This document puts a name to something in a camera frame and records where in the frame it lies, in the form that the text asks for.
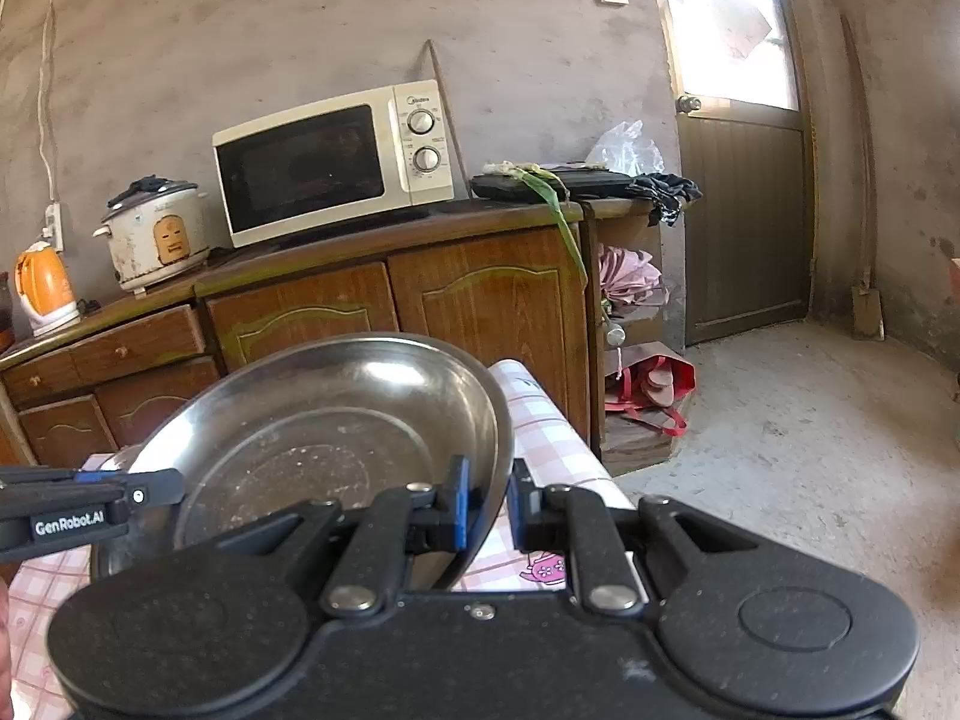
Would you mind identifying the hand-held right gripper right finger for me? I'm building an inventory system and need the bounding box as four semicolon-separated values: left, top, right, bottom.
508;460;762;614

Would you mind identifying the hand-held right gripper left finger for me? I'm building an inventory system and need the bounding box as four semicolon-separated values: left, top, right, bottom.
217;456;473;620

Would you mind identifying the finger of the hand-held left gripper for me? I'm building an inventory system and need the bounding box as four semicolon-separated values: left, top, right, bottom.
0;469;186;511
0;466;104;485

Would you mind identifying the small steel plate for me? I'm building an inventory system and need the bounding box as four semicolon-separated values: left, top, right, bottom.
124;332;516;592

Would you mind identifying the pink checked teapot tablecloth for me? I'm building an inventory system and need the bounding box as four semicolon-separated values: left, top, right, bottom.
0;358;646;720

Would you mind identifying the wooden cabinet with drawers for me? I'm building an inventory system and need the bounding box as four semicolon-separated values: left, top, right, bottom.
0;292;226;466

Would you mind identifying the red bag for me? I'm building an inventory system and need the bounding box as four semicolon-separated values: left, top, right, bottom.
606;341;697;436

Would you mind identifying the orange electric kettle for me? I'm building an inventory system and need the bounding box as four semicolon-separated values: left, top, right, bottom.
13;242;82;337

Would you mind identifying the wooden two-door cabinet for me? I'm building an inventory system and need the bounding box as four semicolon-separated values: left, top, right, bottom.
195;199;676;477

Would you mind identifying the white rice cooker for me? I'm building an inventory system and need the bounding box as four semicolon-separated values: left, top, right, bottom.
94;178;211;295

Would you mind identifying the pink folded umbrella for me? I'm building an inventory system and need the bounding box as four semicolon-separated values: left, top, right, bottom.
596;242;668;346

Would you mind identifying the green onion leaf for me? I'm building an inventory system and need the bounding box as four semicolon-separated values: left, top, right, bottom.
487;160;593;282

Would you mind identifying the black cloth on rice cooker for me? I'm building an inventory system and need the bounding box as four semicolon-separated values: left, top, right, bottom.
109;175;200;207

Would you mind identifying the black flat tray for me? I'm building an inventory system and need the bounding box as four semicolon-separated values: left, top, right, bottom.
470;163;653;203

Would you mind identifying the black crumpled cloth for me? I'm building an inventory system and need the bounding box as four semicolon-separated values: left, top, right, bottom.
630;172;704;226

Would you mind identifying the brown door with window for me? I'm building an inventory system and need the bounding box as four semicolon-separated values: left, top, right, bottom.
652;0;815;346

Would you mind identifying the white microwave oven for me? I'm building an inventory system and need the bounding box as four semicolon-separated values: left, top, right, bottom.
212;79;457;248

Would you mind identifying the clear plastic bag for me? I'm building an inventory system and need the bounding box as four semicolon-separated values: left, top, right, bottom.
585;120;665;177

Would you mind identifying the paper sheet on window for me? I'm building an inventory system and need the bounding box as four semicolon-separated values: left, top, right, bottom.
705;0;773;61

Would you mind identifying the white power cable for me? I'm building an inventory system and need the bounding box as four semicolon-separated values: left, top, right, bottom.
34;0;61;207

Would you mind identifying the long-handled shovel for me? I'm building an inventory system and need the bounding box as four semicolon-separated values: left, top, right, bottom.
838;15;886;340

